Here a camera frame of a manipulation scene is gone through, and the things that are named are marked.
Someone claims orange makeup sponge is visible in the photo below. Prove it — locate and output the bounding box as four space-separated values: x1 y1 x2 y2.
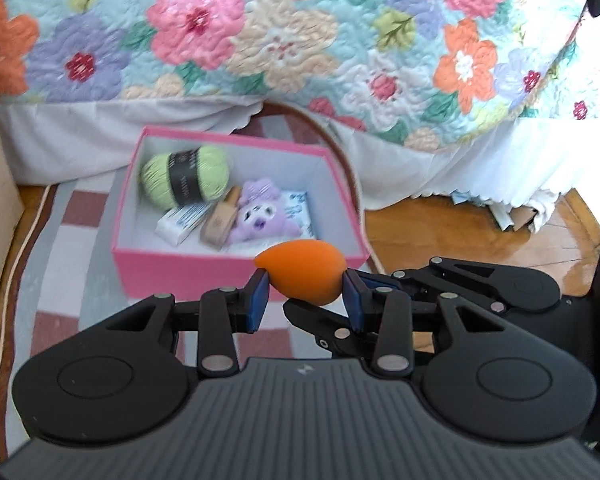
253 240 348 307

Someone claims purple plush toy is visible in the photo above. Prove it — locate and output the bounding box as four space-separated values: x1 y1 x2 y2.
227 178 300 245

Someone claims gold foundation bottle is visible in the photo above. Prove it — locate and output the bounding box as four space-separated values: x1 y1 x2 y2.
200 185 242 248

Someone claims blue wet wipes pack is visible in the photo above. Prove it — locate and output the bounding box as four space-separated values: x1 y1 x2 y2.
282 191 315 238

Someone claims white small tissue pack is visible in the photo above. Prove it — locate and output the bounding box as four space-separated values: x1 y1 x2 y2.
155 203 212 247

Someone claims green yarn ball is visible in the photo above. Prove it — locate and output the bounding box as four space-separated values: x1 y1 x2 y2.
140 145 230 210

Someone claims pink cardboard box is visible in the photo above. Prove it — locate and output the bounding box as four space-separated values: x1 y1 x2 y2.
111 127 370 300

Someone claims floral quilt bedspread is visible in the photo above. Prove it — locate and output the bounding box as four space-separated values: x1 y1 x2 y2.
0 0 600 217

